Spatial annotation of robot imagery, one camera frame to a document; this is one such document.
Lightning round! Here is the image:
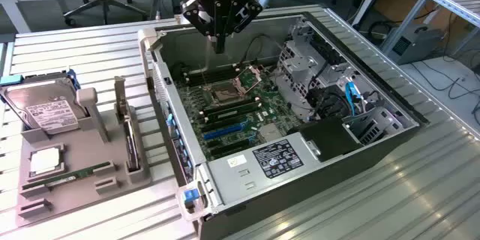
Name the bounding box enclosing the green graphics card black fan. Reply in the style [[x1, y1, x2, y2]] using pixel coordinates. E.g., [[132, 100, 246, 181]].
[[113, 75, 142, 173]]

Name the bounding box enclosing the grey case corner fixture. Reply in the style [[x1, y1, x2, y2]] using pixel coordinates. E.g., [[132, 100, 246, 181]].
[[137, 28, 169, 83], [174, 185, 212, 222]]

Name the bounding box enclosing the metal socket cover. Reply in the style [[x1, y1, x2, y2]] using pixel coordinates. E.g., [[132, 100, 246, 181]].
[[232, 65, 269, 94]]

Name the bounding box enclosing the black office chair base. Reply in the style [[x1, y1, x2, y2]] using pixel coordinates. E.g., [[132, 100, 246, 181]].
[[61, 0, 149, 26]]

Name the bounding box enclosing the CPU socket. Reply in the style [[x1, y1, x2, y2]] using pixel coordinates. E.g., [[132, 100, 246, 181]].
[[208, 84, 244, 106]]

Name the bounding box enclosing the perforated metal drive cage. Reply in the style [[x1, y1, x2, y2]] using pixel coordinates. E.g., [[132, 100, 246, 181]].
[[274, 16, 361, 117]]

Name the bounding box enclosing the green motherboard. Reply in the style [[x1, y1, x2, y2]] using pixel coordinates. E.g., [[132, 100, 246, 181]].
[[173, 64, 305, 161]]

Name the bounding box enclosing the installed green RAM stick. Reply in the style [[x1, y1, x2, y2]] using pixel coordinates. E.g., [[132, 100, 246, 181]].
[[204, 102, 261, 120]]

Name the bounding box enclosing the blue expansion slot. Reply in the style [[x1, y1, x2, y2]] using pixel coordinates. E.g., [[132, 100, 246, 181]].
[[201, 126, 250, 140]]

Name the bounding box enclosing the silver chipset heatsink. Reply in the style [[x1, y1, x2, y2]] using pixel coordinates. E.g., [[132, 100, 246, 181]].
[[256, 124, 285, 143]]

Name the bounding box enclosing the grey floor unit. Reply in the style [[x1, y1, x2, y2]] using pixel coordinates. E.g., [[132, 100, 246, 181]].
[[381, 22, 445, 65]]

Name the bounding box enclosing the black plastic shroud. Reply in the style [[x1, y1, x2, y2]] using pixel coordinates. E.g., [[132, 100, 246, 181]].
[[298, 117, 364, 164]]

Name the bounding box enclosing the silver hard disk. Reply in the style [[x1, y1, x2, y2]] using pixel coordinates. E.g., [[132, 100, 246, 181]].
[[0, 79, 81, 135]]

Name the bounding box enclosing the metal disk bay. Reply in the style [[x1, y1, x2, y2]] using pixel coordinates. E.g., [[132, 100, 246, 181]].
[[342, 106, 418, 147]]

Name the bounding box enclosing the blue disk caddy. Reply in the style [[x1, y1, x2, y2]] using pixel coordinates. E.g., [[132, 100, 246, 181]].
[[0, 66, 82, 92]]

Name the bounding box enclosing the grey power supply unit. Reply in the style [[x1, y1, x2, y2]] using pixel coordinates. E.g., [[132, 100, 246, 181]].
[[205, 132, 324, 206]]

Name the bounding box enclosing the black open PC case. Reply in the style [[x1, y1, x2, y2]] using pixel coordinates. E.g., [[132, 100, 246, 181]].
[[148, 11, 430, 240]]

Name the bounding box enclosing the grey parts rack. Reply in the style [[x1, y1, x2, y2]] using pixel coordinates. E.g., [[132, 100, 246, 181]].
[[14, 87, 153, 228]]

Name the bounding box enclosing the blue case latch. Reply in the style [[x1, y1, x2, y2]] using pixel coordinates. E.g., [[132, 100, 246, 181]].
[[181, 189, 200, 204]]

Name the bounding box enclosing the silver CPU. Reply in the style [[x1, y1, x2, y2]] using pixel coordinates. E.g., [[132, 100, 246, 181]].
[[29, 148, 62, 173]]

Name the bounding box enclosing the black looped case wire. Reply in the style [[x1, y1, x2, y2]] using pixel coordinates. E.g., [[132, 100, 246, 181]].
[[238, 35, 280, 64]]

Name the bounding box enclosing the coiled black cable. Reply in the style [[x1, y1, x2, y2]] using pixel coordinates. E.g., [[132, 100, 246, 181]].
[[369, 20, 390, 41]]

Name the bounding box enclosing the blue SATA wire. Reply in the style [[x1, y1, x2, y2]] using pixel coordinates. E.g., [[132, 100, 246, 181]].
[[344, 81, 362, 117]]

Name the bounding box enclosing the black floor cable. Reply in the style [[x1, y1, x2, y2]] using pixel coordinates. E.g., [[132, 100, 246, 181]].
[[408, 54, 480, 103]]

